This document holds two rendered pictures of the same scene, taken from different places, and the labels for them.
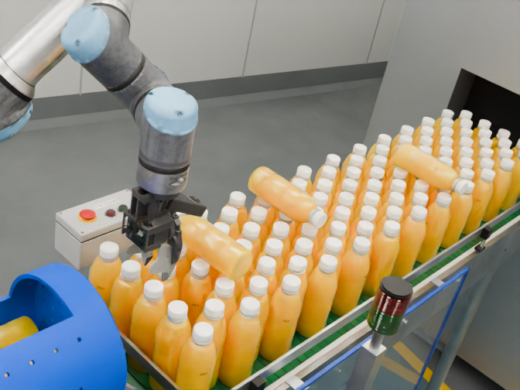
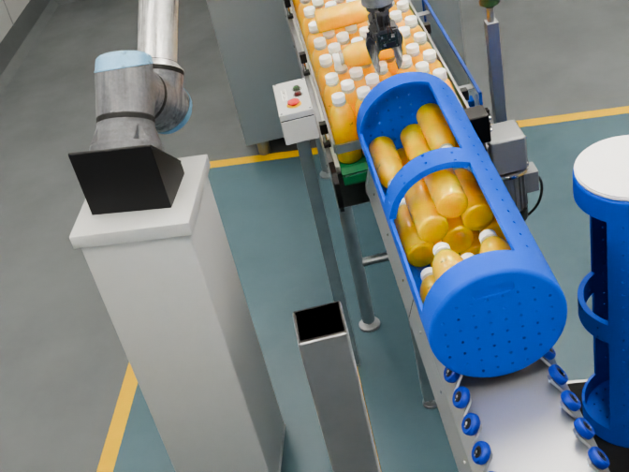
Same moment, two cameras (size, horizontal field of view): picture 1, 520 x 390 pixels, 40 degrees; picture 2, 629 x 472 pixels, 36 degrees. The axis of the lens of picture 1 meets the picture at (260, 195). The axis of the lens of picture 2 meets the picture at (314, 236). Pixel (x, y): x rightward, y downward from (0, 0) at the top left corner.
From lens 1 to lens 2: 2.06 m
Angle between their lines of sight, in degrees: 31
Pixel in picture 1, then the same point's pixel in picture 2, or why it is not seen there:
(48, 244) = (59, 326)
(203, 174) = (56, 196)
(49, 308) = (377, 125)
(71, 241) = (304, 122)
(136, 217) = (386, 29)
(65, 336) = (441, 90)
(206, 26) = not seen: outside the picture
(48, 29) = (166, 15)
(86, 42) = not seen: outside the picture
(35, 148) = not seen: outside the picture
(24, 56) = (168, 44)
